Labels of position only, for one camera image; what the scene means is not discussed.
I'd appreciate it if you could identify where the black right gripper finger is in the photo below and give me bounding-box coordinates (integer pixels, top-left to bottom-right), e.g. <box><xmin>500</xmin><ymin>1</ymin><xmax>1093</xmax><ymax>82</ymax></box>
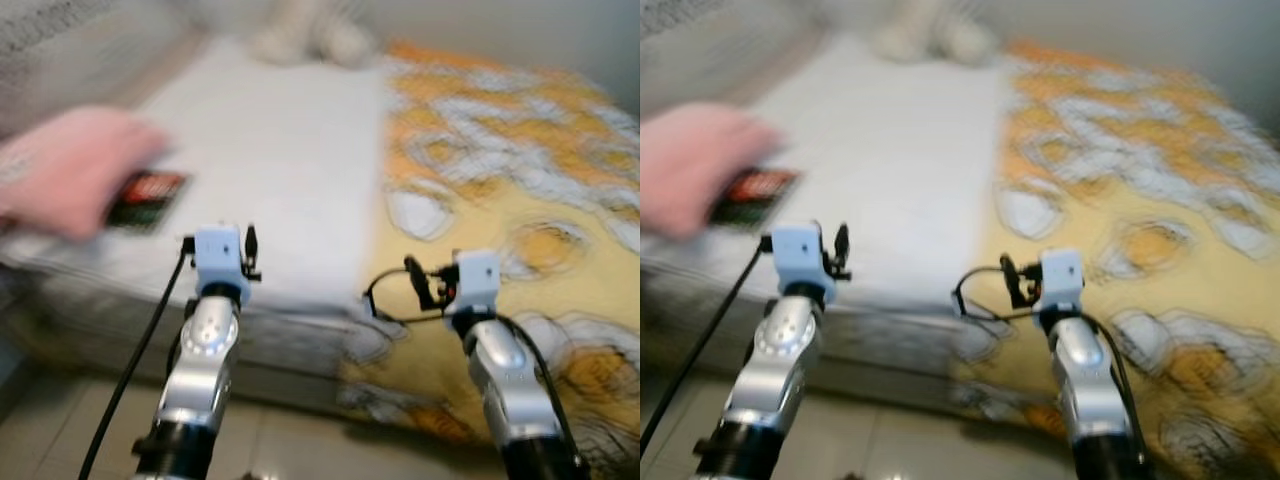
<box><xmin>1000</xmin><ymin>253</ymin><xmax>1029</xmax><ymax>309</ymax></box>
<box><xmin>403</xmin><ymin>255</ymin><xmax>433</xmax><ymax>311</ymax></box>

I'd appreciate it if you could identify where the pink pillow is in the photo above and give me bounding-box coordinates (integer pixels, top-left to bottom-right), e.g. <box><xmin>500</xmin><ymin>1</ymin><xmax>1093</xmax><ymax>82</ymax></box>
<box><xmin>0</xmin><ymin>105</ymin><xmax>169</xmax><ymax>242</ymax></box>
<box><xmin>640</xmin><ymin>100</ymin><xmax>787</xmax><ymax>242</ymax></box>

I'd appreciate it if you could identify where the grey bed base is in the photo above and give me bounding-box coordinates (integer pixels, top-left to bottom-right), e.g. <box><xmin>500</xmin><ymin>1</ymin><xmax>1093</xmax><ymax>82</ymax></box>
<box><xmin>640</xmin><ymin>270</ymin><xmax>963</xmax><ymax>403</ymax></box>
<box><xmin>0</xmin><ymin>265</ymin><xmax>401</xmax><ymax>413</ymax></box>

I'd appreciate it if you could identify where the flower-cover book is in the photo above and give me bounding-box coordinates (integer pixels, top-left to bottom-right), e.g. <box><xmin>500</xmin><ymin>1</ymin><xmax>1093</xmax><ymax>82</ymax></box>
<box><xmin>708</xmin><ymin>167</ymin><xmax>801</xmax><ymax>229</ymax></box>
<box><xmin>103</xmin><ymin>170</ymin><xmax>191</xmax><ymax>233</ymax></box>

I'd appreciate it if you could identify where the white mattress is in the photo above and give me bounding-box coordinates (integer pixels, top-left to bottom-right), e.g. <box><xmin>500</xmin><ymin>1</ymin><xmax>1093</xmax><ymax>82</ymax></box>
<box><xmin>640</xmin><ymin>30</ymin><xmax>1013</xmax><ymax>313</ymax></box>
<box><xmin>0</xmin><ymin>35</ymin><xmax>393</xmax><ymax>313</ymax></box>

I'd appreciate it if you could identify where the yellow egg-print duvet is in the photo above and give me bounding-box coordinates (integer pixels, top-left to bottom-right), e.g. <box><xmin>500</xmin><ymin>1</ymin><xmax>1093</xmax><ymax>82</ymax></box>
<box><xmin>950</xmin><ymin>38</ymin><xmax>1280</xmax><ymax>473</ymax></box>
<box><xmin>335</xmin><ymin>40</ymin><xmax>641</xmax><ymax>473</ymax></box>

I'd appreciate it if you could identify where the cream plush toy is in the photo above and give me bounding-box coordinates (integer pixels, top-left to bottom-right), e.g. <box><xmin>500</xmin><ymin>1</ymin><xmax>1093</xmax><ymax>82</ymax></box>
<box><xmin>940</xmin><ymin>10</ymin><xmax>1002</xmax><ymax>66</ymax></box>
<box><xmin>875</xmin><ymin>0</ymin><xmax>947</xmax><ymax>63</ymax></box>
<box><xmin>315</xmin><ymin>10</ymin><xmax>379</xmax><ymax>69</ymax></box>
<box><xmin>250</xmin><ymin>0</ymin><xmax>323</xmax><ymax>66</ymax></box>

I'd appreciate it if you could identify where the beige padded headboard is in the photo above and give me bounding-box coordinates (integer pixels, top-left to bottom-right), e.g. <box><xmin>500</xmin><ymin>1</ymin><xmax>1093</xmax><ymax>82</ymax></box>
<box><xmin>0</xmin><ymin>0</ymin><xmax>211</xmax><ymax>141</ymax></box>
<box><xmin>640</xmin><ymin>0</ymin><xmax>831</xmax><ymax>113</ymax></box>

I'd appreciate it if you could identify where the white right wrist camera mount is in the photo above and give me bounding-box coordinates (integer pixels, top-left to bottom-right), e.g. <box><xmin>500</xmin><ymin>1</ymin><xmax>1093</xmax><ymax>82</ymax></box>
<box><xmin>1038</xmin><ymin>248</ymin><xmax>1085</xmax><ymax>309</ymax></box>
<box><xmin>453</xmin><ymin>250</ymin><xmax>501</xmax><ymax>313</ymax></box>

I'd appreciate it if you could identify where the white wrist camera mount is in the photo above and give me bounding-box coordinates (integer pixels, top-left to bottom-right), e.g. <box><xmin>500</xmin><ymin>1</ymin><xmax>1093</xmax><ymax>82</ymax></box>
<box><xmin>1038</xmin><ymin>248</ymin><xmax>1085</xmax><ymax>309</ymax></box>
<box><xmin>453</xmin><ymin>250</ymin><xmax>501</xmax><ymax>313</ymax></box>
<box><xmin>193</xmin><ymin>225</ymin><xmax>248</xmax><ymax>292</ymax></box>
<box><xmin>770</xmin><ymin>224</ymin><xmax>827</xmax><ymax>294</ymax></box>

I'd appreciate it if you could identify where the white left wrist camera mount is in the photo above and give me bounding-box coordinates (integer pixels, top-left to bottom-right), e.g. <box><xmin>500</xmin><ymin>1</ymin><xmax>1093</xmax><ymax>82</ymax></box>
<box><xmin>770</xmin><ymin>224</ymin><xmax>827</xmax><ymax>294</ymax></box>
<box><xmin>193</xmin><ymin>225</ymin><xmax>248</xmax><ymax>292</ymax></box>

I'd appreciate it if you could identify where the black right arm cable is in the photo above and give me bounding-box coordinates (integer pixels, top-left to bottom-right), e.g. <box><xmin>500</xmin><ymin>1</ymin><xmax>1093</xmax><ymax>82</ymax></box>
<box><xmin>1085</xmin><ymin>315</ymin><xmax>1153</xmax><ymax>473</ymax></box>
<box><xmin>495</xmin><ymin>315</ymin><xmax>591</xmax><ymax>480</ymax></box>

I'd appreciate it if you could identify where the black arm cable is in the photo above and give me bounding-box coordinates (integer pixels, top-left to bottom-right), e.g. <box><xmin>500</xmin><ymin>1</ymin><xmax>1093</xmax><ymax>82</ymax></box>
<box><xmin>495</xmin><ymin>315</ymin><xmax>591</xmax><ymax>480</ymax></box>
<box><xmin>1085</xmin><ymin>315</ymin><xmax>1153</xmax><ymax>473</ymax></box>
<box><xmin>78</xmin><ymin>237</ymin><xmax>196</xmax><ymax>480</ymax></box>
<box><xmin>640</xmin><ymin>235</ymin><xmax>776</xmax><ymax>458</ymax></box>

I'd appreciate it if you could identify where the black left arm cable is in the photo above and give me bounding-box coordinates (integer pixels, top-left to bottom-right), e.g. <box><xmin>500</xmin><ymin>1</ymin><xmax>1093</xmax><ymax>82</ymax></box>
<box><xmin>78</xmin><ymin>237</ymin><xmax>196</xmax><ymax>480</ymax></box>
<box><xmin>640</xmin><ymin>235</ymin><xmax>776</xmax><ymax>458</ymax></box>

